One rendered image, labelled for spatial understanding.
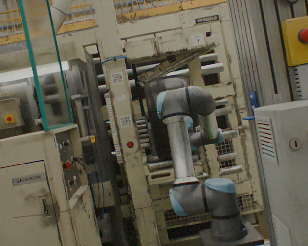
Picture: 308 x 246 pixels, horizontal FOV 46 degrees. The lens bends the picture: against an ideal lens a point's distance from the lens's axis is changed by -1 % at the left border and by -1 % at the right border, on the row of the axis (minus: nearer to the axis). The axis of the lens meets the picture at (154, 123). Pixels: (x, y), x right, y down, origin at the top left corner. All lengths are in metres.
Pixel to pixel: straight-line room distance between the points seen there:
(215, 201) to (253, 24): 0.70
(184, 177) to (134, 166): 1.01
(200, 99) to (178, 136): 0.18
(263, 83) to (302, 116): 0.23
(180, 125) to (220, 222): 0.42
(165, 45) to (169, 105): 1.24
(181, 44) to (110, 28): 0.56
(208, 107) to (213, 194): 0.38
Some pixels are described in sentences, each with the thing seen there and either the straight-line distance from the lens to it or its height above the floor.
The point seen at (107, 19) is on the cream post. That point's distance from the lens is 2.53.
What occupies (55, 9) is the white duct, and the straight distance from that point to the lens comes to 2.90.
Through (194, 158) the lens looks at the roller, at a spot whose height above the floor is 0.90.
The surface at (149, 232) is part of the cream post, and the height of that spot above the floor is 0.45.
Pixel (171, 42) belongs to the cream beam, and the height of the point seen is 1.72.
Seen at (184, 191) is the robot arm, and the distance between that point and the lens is 1.50.
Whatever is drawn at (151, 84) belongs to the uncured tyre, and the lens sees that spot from 2.40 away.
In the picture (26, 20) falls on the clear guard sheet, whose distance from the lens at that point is 1.77.
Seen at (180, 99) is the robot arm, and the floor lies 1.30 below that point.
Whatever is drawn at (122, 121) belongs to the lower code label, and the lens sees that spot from 2.46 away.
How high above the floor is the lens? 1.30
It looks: 3 degrees down
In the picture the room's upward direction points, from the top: 11 degrees counter-clockwise
